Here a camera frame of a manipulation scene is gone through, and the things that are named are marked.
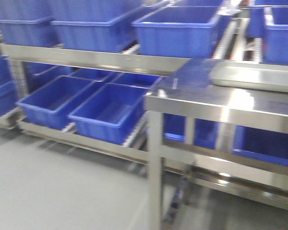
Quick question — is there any blue bin upper far left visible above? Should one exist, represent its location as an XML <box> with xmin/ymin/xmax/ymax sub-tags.
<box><xmin>0</xmin><ymin>16</ymin><xmax>60</xmax><ymax>47</ymax></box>

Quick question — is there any blue bin lower left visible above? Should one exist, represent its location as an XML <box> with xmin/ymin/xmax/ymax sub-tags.
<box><xmin>16</xmin><ymin>76</ymin><xmax>102</xmax><ymax>130</ymax></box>

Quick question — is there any steel table frame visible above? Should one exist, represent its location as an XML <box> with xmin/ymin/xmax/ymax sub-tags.
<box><xmin>145</xmin><ymin>59</ymin><xmax>288</xmax><ymax>230</ymax></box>

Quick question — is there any blue bin far right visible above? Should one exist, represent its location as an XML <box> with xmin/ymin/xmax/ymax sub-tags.
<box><xmin>247</xmin><ymin>0</ymin><xmax>288</xmax><ymax>38</ymax></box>

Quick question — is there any grey metal tray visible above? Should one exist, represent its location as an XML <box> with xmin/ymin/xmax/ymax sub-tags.
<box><xmin>209</xmin><ymin>61</ymin><xmax>288</xmax><ymax>93</ymax></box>

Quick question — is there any blue bin under table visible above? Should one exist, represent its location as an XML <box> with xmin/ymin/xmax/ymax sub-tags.
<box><xmin>231</xmin><ymin>126</ymin><xmax>288</xmax><ymax>167</ymax></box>

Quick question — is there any blue bin front left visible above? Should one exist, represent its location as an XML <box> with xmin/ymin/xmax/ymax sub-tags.
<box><xmin>132</xmin><ymin>6</ymin><xmax>231</xmax><ymax>58</ymax></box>

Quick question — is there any blue bin lower right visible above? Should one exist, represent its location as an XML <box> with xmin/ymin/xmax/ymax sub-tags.
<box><xmin>68</xmin><ymin>83</ymin><xmax>148</xmax><ymax>145</ymax></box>

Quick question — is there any steel shelf rack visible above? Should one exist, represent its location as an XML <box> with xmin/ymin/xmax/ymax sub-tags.
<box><xmin>0</xmin><ymin>14</ymin><xmax>264</xmax><ymax>175</ymax></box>

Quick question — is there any blue bin rear right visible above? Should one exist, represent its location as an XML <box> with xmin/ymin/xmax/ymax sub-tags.
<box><xmin>51</xmin><ymin>6</ymin><xmax>148</xmax><ymax>53</ymax></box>

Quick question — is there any blue bin front right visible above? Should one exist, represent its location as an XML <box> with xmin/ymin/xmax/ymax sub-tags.
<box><xmin>264</xmin><ymin>6</ymin><xmax>288</xmax><ymax>65</ymax></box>

